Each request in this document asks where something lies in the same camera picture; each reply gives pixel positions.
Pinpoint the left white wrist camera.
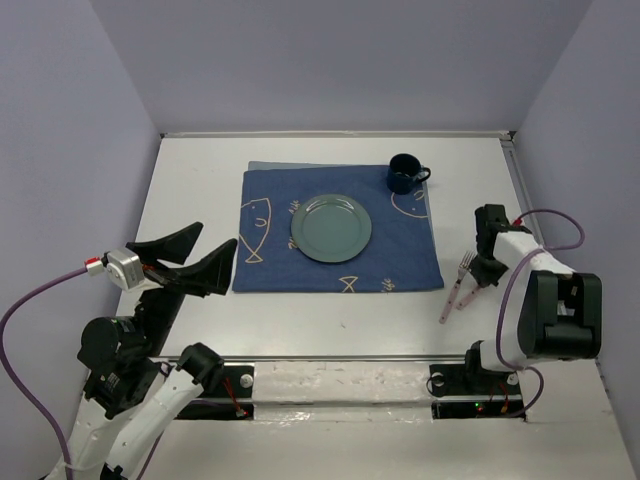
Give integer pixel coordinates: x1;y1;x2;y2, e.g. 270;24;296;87
84;247;145;292

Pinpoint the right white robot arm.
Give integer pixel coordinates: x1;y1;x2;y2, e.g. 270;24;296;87
426;204;602;397

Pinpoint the pink handled fork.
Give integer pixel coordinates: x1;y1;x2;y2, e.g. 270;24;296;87
439;251;477;324

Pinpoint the blue embroidered cloth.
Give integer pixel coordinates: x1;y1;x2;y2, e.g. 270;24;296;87
233;165;444;293

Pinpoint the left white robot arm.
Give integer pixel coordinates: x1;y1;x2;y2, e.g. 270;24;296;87
48;222;238;479

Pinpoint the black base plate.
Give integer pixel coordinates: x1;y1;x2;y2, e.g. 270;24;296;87
426;363;526;420
177;363;255;421

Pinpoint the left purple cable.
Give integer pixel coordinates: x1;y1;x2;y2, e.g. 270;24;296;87
0;267;249;480

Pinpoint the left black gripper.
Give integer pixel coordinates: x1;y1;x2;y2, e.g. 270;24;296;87
130;218;241;352

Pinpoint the teal ceramic plate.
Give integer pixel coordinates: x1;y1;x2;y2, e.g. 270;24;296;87
290;193;373;264

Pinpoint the dark blue mug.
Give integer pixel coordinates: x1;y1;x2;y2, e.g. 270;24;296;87
386;153;432;195

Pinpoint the pink handled spoon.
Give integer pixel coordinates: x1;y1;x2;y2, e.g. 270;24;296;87
455;285;483;310

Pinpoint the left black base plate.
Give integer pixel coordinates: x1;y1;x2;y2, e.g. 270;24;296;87
177;363;255;421

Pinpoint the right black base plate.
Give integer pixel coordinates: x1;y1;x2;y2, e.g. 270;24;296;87
426;363;526;420

